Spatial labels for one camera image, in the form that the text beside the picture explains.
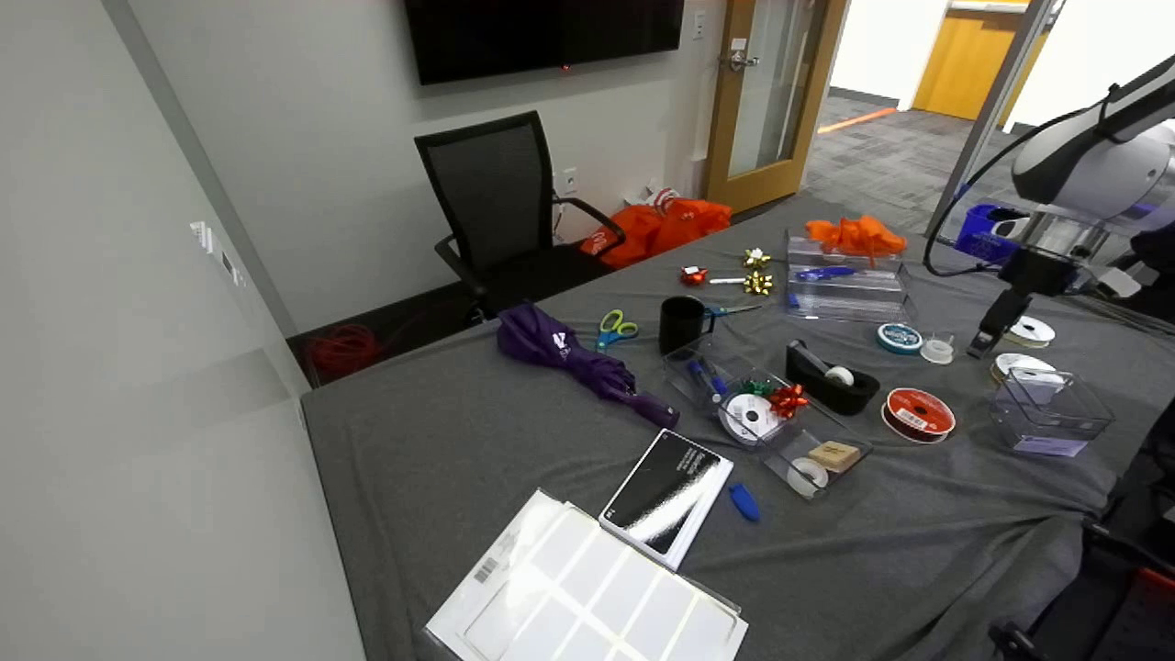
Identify gold gift bow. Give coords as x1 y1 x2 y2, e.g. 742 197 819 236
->
714 250 775 296

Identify clear tape package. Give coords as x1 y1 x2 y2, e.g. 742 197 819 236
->
763 428 870 500

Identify large clear organizer case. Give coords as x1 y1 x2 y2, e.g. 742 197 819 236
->
781 236 908 320

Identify black cup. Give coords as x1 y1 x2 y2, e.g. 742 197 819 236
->
657 296 715 359

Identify clear box with bows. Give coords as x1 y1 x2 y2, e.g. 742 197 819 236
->
671 356 811 451

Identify green blue scissors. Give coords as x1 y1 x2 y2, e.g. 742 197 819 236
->
594 307 641 347

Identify small clear plastic case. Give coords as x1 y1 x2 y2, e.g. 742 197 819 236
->
994 370 1114 458

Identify white gold ribbon spool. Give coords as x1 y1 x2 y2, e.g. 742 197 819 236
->
991 352 1061 376

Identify white label sheet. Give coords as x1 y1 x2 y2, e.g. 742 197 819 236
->
427 490 751 661

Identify orange cloth on case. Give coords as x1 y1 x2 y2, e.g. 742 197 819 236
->
806 211 908 258

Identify black white flat box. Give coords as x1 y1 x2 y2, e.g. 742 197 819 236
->
598 428 734 570

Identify orange ribbon spool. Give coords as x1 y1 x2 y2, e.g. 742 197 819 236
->
881 384 958 444

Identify red gift bow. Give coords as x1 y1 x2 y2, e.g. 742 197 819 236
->
679 265 708 290

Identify black tape dispenser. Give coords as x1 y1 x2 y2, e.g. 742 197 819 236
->
785 341 878 414

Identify wall television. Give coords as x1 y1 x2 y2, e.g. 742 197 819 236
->
403 0 687 84

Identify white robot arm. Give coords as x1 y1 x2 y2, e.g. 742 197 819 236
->
955 57 1175 356

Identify wooden door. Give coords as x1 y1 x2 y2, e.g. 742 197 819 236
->
703 0 850 211

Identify orange fabric on floor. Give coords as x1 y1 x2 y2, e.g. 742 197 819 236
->
577 197 730 268

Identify purple folded umbrella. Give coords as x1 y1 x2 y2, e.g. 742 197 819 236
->
498 304 679 428

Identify black office chair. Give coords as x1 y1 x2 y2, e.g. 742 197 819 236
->
414 110 625 320

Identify blue marker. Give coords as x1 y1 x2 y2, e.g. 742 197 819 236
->
728 481 763 525

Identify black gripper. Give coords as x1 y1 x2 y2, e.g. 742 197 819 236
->
974 250 1075 356

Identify grey tablecloth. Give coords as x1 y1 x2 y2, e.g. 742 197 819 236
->
305 211 1175 661

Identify teal ribbon spool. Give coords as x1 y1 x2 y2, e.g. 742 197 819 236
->
873 323 927 352

